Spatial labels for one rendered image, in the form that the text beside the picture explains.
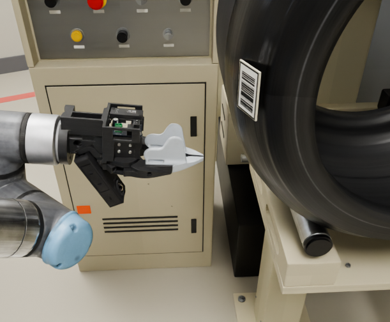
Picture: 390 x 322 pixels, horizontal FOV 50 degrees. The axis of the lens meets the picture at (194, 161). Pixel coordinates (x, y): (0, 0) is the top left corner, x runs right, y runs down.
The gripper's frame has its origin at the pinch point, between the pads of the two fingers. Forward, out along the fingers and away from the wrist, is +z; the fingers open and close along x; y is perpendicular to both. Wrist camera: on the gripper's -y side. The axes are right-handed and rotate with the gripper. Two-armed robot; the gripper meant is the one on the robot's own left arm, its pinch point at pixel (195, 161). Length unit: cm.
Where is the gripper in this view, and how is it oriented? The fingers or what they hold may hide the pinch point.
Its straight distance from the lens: 65.4
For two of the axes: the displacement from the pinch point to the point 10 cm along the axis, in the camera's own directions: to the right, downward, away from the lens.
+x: -0.5, -5.9, 8.1
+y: 1.2, -8.0, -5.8
